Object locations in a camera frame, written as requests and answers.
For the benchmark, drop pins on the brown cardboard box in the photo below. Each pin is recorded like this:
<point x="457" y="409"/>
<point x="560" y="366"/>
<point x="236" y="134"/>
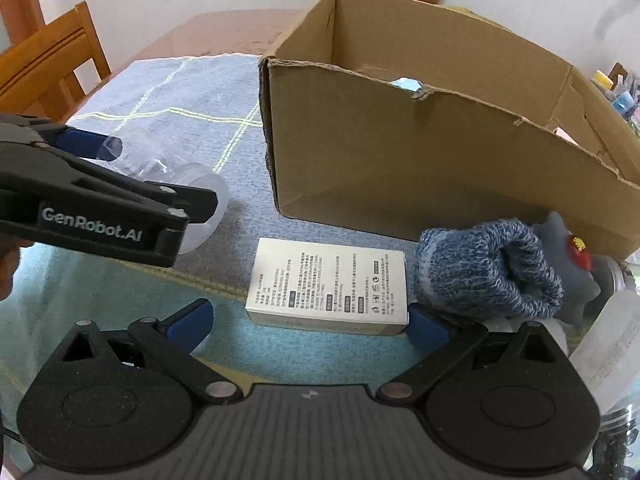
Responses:
<point x="400" y="160"/>

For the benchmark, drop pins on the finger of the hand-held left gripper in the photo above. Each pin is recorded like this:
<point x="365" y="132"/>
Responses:
<point x="80" y="142"/>
<point x="190" y="207"/>

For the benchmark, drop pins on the clear plastic cup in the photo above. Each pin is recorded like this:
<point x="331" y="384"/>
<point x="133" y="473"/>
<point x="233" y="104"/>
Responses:
<point x="150" y="165"/>

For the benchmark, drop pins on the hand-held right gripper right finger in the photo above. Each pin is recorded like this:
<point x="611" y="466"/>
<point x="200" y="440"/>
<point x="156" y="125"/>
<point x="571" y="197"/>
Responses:
<point x="425" y="327"/>

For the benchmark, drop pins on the blue checked cloth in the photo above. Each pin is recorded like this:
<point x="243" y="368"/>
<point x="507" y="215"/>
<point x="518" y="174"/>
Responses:
<point x="175" y="100"/>

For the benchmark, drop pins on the clear jar with clear lid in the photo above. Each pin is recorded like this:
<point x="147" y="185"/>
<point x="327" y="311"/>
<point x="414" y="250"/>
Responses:
<point x="610" y="275"/>

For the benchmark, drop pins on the white printed box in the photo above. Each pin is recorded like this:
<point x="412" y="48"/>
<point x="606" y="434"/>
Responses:
<point x="325" y="280"/>

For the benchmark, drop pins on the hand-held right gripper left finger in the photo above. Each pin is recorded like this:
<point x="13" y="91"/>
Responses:
<point x="192" y="322"/>

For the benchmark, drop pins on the yellow lid bottle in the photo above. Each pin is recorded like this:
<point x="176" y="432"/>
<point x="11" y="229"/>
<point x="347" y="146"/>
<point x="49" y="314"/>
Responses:
<point x="601" y="80"/>

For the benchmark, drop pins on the small blue cap bottle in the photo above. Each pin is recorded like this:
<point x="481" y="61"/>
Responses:
<point x="622" y="100"/>

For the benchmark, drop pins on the grey plush toy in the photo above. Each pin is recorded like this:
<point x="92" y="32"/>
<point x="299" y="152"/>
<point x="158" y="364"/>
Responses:
<point x="555" y="240"/>

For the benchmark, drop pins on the translucent white plastic container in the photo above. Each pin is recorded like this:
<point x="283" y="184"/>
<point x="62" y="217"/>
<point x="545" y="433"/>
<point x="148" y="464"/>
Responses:
<point x="612" y="350"/>

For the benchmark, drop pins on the blue knit sock roll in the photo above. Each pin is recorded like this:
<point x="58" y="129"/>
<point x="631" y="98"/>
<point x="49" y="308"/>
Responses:
<point x="480" y="265"/>

